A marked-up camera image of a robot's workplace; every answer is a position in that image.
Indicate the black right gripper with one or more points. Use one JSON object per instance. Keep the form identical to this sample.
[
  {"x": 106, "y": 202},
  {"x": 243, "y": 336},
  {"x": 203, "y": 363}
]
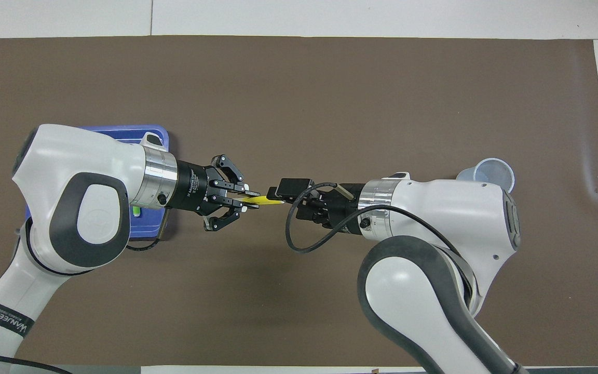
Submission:
[{"x": 343, "y": 213}]

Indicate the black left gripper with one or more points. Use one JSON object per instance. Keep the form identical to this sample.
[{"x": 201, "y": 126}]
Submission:
[{"x": 195, "y": 189}]

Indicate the yellow pen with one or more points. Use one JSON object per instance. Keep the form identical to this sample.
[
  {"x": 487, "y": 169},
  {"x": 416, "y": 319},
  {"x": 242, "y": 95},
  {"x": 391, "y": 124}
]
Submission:
[{"x": 263, "y": 200}]

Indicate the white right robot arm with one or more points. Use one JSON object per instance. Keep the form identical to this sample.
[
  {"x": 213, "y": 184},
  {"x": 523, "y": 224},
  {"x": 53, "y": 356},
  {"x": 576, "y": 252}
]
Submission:
[{"x": 444, "y": 208}]

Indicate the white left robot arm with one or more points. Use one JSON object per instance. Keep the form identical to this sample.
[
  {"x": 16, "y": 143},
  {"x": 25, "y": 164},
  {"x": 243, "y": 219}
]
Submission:
[{"x": 70, "y": 166}]

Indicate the blue plastic tray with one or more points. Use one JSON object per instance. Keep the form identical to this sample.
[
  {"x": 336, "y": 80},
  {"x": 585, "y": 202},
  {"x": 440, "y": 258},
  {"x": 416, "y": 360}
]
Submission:
[{"x": 148, "y": 226}]

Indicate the brown table mat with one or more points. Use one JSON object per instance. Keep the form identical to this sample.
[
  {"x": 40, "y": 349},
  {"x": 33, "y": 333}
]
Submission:
[{"x": 299, "y": 104}]

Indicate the clear plastic cup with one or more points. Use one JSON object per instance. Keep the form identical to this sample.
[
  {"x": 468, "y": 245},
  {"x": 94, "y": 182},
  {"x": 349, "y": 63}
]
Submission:
[{"x": 493, "y": 171}]

